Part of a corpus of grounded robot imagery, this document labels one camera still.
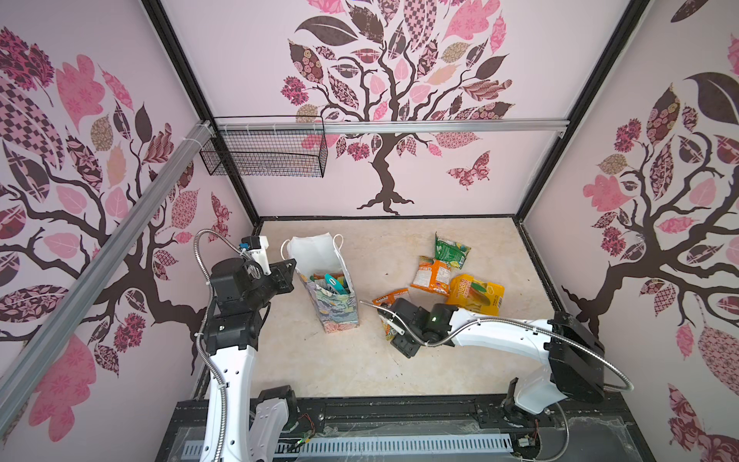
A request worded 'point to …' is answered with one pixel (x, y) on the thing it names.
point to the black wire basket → (268, 153)
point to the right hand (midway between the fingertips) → (402, 330)
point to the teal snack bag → (332, 282)
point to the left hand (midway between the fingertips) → (297, 266)
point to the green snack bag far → (450, 251)
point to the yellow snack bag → (475, 295)
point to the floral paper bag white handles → (319, 263)
